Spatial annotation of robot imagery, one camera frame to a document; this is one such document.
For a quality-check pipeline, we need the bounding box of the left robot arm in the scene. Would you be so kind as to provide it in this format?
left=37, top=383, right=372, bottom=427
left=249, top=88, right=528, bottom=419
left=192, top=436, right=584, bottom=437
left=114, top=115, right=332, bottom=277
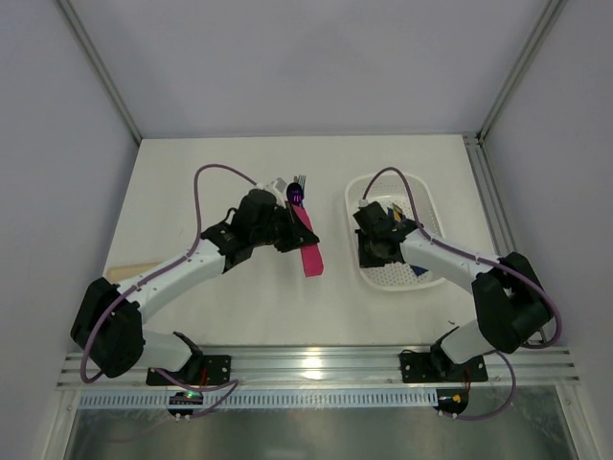
left=70, top=189, right=319, bottom=384

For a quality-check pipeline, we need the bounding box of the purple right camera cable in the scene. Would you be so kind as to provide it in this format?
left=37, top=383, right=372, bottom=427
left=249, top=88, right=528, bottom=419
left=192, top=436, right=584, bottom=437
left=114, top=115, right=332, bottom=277
left=361, top=167, right=562, bottom=422

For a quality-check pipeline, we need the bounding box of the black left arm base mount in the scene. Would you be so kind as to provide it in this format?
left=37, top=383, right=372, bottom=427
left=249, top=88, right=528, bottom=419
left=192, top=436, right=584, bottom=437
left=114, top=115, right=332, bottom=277
left=146, top=355, right=232, bottom=387

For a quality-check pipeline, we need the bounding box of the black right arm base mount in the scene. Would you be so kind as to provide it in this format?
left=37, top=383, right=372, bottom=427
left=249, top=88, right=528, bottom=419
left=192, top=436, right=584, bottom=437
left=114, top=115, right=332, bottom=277
left=397, top=350, right=488, bottom=383

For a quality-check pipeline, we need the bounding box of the purple metal spoon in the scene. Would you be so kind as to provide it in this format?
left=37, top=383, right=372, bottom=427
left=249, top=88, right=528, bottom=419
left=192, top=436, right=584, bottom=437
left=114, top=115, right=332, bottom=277
left=285, top=182, right=305, bottom=207

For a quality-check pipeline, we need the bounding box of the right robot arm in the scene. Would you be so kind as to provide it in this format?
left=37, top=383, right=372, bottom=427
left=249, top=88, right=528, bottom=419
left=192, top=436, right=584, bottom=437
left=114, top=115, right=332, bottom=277
left=353, top=202, right=554, bottom=381

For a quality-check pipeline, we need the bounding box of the white perforated plastic basket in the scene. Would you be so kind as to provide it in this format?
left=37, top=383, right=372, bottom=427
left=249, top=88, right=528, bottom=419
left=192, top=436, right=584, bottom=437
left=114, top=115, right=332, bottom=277
left=344, top=172, right=445, bottom=292

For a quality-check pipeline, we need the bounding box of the pink paper napkin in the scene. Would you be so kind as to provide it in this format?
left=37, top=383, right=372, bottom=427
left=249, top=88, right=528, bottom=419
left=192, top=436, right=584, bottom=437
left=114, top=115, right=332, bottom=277
left=291, top=204, right=325, bottom=278

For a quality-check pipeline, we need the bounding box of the aluminium frame rail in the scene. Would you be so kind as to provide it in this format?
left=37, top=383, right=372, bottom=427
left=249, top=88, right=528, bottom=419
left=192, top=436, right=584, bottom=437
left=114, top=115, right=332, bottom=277
left=56, top=345, right=583, bottom=392

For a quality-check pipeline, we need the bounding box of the slotted cable duct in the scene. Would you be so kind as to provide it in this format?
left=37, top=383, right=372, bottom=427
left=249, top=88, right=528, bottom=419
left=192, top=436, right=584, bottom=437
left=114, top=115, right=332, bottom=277
left=78, top=387, right=439, bottom=410

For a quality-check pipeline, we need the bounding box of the blue packet in basket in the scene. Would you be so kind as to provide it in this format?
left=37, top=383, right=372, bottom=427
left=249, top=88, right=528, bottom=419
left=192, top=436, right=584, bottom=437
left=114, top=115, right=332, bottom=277
left=388, top=203, right=432, bottom=278

